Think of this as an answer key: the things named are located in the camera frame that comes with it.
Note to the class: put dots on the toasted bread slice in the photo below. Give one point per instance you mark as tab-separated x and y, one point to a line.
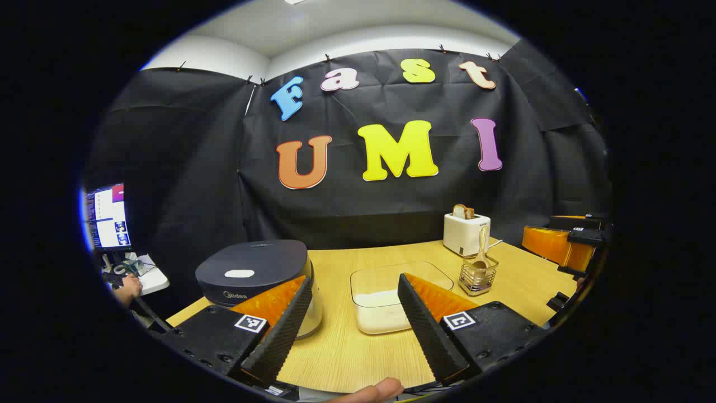
463	211

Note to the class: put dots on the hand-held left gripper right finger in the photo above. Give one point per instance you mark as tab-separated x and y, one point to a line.
428	336

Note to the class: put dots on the clear plastic rice container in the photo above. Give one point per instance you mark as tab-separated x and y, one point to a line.
377	308

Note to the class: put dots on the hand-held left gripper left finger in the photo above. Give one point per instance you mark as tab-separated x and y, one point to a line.
282	330

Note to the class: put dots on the black backdrop cloth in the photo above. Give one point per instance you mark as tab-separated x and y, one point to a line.
196	168

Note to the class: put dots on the white side table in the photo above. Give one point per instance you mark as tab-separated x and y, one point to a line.
154	277

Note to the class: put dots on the wooden spoon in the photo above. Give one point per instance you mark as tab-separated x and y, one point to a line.
481	263

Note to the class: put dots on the computer monitor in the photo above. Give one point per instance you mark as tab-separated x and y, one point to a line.
109	218

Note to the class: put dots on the dark silver rice cooker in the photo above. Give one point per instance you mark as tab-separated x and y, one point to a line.
251	268

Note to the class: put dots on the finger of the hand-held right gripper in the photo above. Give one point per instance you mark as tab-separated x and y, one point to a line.
551	243

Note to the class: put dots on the white toaster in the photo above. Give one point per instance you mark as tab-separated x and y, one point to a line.
464	235

